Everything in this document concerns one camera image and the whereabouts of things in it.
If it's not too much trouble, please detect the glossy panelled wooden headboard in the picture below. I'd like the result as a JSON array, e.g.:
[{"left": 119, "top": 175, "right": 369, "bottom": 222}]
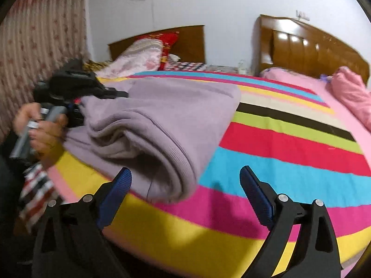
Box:
[{"left": 257, "top": 14, "right": 371, "bottom": 85}]

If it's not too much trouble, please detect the person's dark clothing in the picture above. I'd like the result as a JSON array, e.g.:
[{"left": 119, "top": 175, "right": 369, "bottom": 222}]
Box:
[{"left": 0, "top": 135, "right": 34, "bottom": 273}]

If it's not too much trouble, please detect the lilac knitted sweater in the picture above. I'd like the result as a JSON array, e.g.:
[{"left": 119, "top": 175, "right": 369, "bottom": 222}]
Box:
[{"left": 62, "top": 77, "right": 242, "bottom": 203}]

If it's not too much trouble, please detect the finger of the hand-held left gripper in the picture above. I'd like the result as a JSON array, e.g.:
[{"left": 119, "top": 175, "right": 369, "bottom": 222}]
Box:
[{"left": 100, "top": 88, "right": 129, "bottom": 99}]

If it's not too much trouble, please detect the pink bed sheet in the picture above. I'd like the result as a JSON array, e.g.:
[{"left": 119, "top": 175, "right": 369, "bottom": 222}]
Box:
[{"left": 259, "top": 67, "right": 371, "bottom": 141}]

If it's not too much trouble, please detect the red patterned pillow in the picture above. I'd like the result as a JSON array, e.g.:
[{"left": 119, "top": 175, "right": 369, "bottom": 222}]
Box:
[{"left": 136, "top": 32, "right": 180, "bottom": 64}]

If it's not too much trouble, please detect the plain wooden headboard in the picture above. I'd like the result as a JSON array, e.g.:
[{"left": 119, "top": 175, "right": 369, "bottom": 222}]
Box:
[{"left": 108, "top": 25, "right": 205, "bottom": 64}]

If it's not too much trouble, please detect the pink floral quilt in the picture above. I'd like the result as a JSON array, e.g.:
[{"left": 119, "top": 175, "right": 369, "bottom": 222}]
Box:
[{"left": 96, "top": 38, "right": 163, "bottom": 79}]

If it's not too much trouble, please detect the colourful striped bed sheet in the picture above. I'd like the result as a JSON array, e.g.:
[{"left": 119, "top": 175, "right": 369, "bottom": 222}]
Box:
[{"left": 48, "top": 69, "right": 371, "bottom": 278}]

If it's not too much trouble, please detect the red white checked cloth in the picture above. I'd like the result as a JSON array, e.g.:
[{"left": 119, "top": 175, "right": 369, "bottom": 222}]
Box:
[
  {"left": 165, "top": 54, "right": 207, "bottom": 71},
  {"left": 18, "top": 162, "right": 64, "bottom": 234}
]

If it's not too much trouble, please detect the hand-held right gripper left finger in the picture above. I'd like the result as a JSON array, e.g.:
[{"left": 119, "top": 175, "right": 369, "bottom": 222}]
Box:
[{"left": 32, "top": 167, "right": 132, "bottom": 278}]

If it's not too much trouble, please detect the pink rolled quilt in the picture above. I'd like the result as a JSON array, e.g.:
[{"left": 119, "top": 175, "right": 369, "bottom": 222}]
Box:
[{"left": 327, "top": 66, "right": 371, "bottom": 132}]

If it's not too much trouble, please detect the leopard print cloth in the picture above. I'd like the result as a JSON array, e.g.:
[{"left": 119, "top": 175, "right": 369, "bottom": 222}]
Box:
[{"left": 82, "top": 59, "right": 108, "bottom": 71}]

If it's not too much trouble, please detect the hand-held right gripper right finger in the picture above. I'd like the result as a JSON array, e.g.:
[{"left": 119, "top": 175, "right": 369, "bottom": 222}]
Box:
[{"left": 239, "top": 165, "right": 342, "bottom": 278}]

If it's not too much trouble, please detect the floral striped curtain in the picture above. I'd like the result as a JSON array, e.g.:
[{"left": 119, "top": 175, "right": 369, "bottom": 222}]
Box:
[{"left": 0, "top": 0, "right": 91, "bottom": 141}]

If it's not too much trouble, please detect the person's left hand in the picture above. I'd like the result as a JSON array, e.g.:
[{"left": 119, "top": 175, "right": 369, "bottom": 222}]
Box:
[{"left": 13, "top": 103, "right": 69, "bottom": 163}]

